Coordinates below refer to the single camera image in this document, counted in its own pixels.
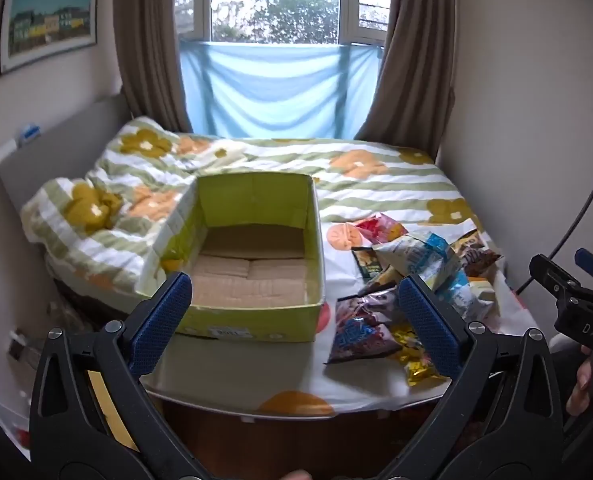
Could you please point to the brown snack packet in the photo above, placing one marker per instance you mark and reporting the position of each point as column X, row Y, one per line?
column 481, row 259

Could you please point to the blue cream snack packet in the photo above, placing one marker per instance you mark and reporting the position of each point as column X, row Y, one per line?
column 469, row 295

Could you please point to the blue label chip packet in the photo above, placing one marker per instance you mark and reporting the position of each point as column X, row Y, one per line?
column 419, row 255

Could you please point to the brown curtain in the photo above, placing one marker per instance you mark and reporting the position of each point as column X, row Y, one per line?
column 149, row 45
column 416, row 60

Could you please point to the window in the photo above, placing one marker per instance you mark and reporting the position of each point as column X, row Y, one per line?
column 276, row 0

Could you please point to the framed picture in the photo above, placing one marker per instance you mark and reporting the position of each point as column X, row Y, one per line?
column 49, row 22

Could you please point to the yellow snack packet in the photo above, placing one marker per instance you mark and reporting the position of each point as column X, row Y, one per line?
column 469, row 239

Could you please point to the person's right hand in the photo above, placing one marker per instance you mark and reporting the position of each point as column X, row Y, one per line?
column 581, row 385

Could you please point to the white card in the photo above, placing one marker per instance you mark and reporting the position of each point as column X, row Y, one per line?
column 6, row 151

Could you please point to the purple red snack packet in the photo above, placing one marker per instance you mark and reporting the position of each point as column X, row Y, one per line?
column 361, row 335

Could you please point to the dark green snack packet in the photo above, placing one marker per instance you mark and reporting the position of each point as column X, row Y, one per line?
column 366, row 262

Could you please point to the white sheet with orange prints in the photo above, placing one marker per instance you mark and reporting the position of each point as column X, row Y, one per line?
column 296, row 375

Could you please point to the gold foil snack packet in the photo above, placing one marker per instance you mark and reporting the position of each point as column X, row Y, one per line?
column 416, row 360

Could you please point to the green cardboard box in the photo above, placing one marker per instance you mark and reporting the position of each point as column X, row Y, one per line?
column 256, row 200

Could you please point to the blue white object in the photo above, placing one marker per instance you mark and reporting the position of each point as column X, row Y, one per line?
column 29, row 133

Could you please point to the dark wooden bed frame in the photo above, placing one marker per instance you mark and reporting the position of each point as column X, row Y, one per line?
column 286, row 440

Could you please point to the grey headboard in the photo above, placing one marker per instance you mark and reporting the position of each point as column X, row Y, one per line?
column 71, row 150

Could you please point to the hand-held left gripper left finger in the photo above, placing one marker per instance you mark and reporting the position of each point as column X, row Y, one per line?
column 161, row 320

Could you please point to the floral striped blanket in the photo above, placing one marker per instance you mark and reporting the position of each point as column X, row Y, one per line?
column 256, row 160

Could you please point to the pink snack packet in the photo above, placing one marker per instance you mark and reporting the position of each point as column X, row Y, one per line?
column 379, row 227

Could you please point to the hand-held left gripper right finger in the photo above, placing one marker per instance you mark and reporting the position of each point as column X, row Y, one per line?
column 429, row 320

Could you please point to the light blue cloth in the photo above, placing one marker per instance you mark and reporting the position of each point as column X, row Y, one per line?
column 276, row 90

